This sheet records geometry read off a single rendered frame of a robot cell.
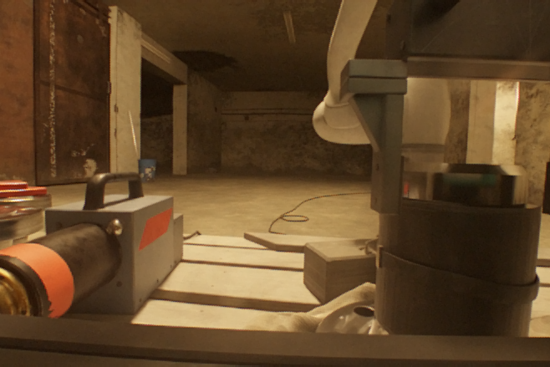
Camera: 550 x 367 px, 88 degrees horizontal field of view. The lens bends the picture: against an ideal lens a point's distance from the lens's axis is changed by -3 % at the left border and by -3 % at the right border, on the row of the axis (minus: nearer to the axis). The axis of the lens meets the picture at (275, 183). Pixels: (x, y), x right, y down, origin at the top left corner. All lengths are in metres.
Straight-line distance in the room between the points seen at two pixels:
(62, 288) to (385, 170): 0.35
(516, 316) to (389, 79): 0.21
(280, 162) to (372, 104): 10.60
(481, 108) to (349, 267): 5.39
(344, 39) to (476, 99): 5.25
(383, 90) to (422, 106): 0.41
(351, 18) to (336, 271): 0.44
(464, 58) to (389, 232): 0.15
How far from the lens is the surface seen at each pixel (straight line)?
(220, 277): 0.66
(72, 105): 5.19
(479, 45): 0.23
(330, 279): 0.53
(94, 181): 0.54
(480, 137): 5.77
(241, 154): 11.08
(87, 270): 0.44
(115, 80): 5.86
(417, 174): 0.28
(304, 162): 10.73
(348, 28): 0.61
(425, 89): 0.63
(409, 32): 0.22
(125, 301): 0.54
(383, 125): 0.21
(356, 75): 0.21
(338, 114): 0.66
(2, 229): 0.84
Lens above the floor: 0.39
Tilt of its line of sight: 4 degrees down
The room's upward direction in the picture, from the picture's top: 1 degrees clockwise
